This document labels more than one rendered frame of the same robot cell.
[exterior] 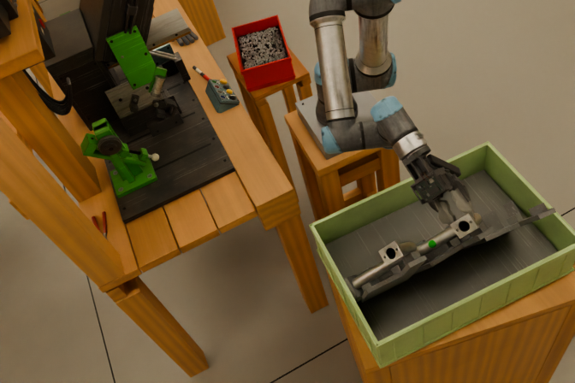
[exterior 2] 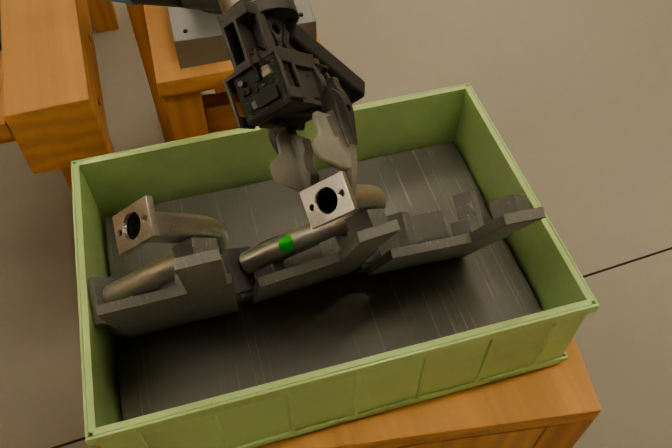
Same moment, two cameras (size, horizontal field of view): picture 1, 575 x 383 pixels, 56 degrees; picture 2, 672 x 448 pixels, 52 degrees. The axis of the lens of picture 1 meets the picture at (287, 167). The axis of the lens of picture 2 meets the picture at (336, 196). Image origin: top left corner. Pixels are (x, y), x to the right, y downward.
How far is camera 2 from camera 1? 0.71 m
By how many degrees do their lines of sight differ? 5
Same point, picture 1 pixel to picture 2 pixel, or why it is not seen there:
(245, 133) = not seen: outside the picture
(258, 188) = (25, 85)
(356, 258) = (158, 251)
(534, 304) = (473, 411)
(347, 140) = not seen: outside the picture
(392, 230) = (247, 213)
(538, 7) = not seen: outside the picture
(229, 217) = not seen: outside the picture
